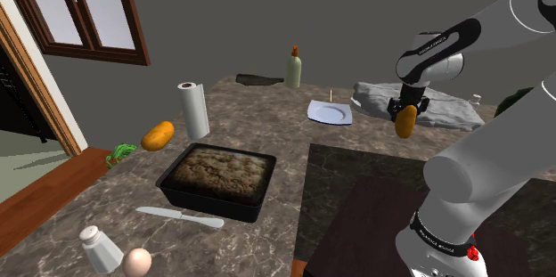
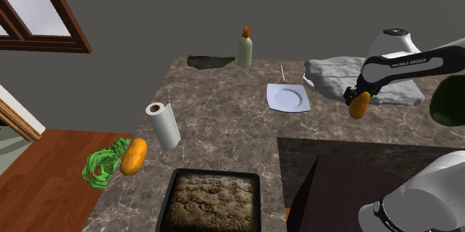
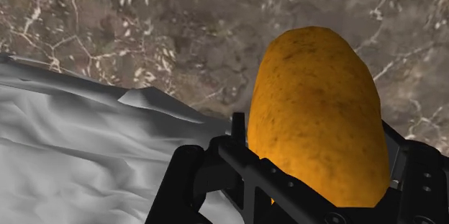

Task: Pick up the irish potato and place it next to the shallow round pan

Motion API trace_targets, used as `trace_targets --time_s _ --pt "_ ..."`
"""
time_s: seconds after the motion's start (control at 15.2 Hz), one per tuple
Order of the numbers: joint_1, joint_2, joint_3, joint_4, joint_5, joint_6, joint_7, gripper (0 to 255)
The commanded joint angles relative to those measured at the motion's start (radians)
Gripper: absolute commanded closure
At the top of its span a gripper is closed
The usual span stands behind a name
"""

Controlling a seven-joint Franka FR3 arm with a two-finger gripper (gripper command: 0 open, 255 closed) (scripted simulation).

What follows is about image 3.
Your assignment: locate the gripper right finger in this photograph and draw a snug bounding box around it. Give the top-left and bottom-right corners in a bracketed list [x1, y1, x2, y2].
[371, 120, 449, 224]

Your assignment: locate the orange-brown potato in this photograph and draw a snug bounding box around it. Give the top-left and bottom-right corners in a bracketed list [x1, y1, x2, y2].
[247, 25, 391, 208]

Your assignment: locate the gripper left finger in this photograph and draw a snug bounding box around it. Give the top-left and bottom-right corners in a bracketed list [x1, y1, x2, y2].
[145, 112, 337, 224]

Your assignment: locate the white rumpled bed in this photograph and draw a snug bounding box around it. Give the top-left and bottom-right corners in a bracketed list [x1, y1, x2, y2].
[0, 53, 245, 224]

